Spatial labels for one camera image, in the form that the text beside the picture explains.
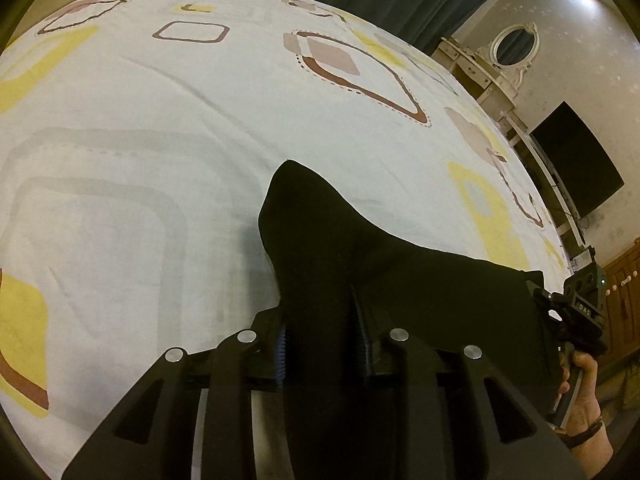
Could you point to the black flat screen television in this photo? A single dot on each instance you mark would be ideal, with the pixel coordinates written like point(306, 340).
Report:
point(580, 160)

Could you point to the black pants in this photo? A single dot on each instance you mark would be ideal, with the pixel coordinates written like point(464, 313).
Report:
point(350, 260)

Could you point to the white oval vanity mirror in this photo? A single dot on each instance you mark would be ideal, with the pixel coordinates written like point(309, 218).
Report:
point(515, 45)

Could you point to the person's right forearm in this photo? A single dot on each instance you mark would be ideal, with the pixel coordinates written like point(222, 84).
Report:
point(595, 460)

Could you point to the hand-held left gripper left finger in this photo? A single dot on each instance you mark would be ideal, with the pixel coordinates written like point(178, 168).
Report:
point(281, 355)

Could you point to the person's right hand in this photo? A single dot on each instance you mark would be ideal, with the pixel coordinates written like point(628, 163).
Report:
point(582, 400)

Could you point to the white dressing table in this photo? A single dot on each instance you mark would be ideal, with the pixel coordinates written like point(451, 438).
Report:
point(475, 70)

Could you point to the dark wristband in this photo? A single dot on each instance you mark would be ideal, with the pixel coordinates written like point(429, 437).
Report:
point(585, 432)

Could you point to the bed with patterned sheet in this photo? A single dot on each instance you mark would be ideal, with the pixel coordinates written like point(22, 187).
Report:
point(150, 160)

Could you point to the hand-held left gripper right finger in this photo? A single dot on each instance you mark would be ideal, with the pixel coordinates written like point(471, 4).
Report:
point(364, 355)

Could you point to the wooden cabinet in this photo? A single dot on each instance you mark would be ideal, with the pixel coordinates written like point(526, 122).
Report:
point(622, 310)

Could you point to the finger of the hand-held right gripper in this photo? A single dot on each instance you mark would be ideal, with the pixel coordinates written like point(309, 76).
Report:
point(544, 300)

